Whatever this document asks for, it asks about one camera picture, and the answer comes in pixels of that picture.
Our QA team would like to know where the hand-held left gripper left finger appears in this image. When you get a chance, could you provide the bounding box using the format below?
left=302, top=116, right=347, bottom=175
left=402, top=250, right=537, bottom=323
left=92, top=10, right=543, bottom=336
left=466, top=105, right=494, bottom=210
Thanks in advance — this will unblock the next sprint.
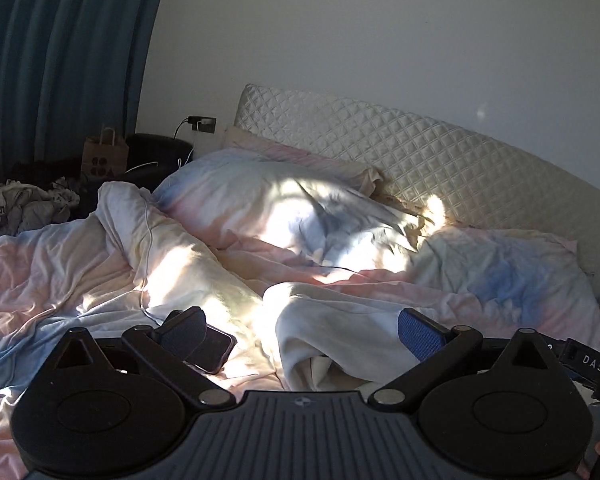
left=55, top=306, right=236, bottom=410

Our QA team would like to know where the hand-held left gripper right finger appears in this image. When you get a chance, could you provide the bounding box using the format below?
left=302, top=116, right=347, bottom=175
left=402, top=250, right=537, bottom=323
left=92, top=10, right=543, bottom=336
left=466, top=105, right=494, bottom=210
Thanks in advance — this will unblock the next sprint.
left=369, top=307, right=561, bottom=408

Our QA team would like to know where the dark smartphone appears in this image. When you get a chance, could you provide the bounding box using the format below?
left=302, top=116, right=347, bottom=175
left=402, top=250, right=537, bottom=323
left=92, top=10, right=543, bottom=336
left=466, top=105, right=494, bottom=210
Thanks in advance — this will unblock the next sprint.
left=182, top=322, right=238, bottom=376

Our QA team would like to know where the pastel blue pink pillow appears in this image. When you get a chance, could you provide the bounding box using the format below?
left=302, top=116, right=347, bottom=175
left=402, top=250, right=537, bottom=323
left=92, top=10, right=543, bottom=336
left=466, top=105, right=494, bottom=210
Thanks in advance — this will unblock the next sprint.
left=412, top=225, right=600, bottom=356
left=152, top=147, right=421, bottom=283

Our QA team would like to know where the pastel tie-dye duvet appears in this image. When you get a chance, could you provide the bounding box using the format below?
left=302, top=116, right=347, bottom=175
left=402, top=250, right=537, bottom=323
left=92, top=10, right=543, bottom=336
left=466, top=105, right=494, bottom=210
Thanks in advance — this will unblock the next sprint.
left=0, top=180, right=600, bottom=480

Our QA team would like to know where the black armchair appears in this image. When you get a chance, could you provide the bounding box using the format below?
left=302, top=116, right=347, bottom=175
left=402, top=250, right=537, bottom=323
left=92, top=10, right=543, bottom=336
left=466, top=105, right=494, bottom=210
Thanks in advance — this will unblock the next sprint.
left=10, top=132, right=196, bottom=196

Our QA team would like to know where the quilted cream headboard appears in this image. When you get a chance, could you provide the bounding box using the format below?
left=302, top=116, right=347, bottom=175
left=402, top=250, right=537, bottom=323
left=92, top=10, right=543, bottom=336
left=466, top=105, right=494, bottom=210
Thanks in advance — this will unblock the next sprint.
left=232, top=82, right=600, bottom=281

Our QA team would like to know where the cream pink pillow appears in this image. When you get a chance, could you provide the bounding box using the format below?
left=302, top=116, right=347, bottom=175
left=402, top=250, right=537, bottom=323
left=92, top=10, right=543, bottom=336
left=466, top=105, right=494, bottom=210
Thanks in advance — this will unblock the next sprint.
left=224, top=125, right=383, bottom=196

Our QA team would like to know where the brown paper bag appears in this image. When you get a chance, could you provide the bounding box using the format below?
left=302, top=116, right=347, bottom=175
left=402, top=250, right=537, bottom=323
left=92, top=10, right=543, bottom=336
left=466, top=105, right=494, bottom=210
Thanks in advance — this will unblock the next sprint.
left=81, top=126, right=131, bottom=181

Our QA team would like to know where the teal curtain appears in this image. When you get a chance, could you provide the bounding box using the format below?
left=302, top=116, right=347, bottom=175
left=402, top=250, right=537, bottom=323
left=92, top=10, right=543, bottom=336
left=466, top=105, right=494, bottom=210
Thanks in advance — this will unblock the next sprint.
left=0, top=0, right=173, bottom=171

